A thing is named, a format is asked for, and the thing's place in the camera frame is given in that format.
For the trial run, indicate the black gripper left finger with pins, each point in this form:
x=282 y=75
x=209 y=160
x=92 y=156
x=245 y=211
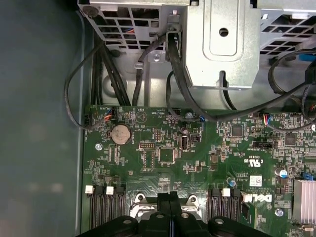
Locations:
x=160 y=222

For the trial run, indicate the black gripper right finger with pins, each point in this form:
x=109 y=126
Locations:
x=180 y=222

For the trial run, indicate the metal socket cover frame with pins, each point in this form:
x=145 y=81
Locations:
x=148 y=212

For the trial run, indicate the RAM slot white clips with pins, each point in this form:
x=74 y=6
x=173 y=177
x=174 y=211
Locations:
x=226 y=205
x=110 y=205
x=89 y=205

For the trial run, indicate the green motherboard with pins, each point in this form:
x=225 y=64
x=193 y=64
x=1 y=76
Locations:
x=222 y=148

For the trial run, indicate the round silver coin battery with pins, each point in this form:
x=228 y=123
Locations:
x=120 y=134

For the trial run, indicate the silver finned chipset heatsink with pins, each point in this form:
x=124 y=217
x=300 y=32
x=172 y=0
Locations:
x=304 y=200

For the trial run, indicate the black open PC case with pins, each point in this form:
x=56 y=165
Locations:
x=37 y=123

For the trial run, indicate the CPU socket metal frame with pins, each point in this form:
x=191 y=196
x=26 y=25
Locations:
x=140 y=201

